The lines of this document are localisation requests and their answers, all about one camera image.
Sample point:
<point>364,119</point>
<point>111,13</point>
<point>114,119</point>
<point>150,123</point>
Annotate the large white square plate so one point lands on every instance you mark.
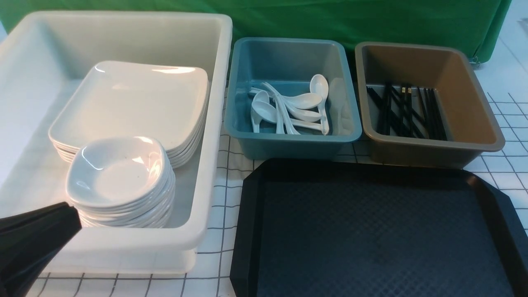
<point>125,99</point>

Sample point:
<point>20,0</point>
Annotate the white ceramic soup spoon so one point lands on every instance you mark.
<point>304,101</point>

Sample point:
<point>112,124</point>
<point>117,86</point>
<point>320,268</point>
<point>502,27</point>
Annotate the black chopstick pair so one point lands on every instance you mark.
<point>408,109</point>

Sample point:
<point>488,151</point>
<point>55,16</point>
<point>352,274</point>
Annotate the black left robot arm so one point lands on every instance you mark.
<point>29,241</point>

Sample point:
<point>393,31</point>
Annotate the white spoon left in bin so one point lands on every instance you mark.
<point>262,109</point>

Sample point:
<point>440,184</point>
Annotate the white spoon crossing in bin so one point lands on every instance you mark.
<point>293,115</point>

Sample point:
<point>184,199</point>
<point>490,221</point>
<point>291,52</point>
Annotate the stack of white square plates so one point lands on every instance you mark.
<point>177,157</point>

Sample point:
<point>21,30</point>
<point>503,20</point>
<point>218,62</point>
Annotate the white spoon upright in bin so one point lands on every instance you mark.
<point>319,85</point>

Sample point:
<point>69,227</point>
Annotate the blue plastic bin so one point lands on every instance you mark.
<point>288,65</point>

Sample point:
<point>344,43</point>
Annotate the black serving tray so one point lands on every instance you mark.
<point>316,228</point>

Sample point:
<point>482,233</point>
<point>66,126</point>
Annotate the large white plastic bin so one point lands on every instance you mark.
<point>43,60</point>

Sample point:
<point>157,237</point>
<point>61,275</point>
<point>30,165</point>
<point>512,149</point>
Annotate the stack of white small dishes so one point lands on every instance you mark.
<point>123,182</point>

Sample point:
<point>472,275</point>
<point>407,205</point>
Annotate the black chopsticks in brown bin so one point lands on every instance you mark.
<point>391,118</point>

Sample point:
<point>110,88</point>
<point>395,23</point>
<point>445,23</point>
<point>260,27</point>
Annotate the brown plastic bin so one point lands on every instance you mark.
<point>471,125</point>

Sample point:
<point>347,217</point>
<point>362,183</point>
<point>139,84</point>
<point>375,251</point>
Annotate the green cloth backdrop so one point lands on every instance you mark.
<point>470,26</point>

